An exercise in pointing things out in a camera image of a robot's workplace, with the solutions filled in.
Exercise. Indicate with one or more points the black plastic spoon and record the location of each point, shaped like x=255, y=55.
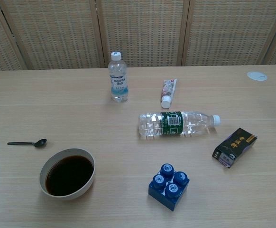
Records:
x=40, y=142

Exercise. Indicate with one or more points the white bowl of dark liquid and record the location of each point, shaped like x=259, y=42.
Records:
x=88, y=187

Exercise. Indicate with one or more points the clear water bottle green label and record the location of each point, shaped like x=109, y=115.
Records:
x=171, y=123

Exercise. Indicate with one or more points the small Aquafina water bottle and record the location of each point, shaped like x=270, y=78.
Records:
x=119, y=83

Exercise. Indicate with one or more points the toothpaste tube with white cap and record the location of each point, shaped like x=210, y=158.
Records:
x=167, y=89

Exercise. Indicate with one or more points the woven folding screen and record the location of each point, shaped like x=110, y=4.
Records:
x=140, y=31

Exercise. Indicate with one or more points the blue four-stud building block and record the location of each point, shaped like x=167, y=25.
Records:
x=161, y=195

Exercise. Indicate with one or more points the black box with gold print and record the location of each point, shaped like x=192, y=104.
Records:
x=235, y=145

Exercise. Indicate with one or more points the white round table grommet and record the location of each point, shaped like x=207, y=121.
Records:
x=256, y=76

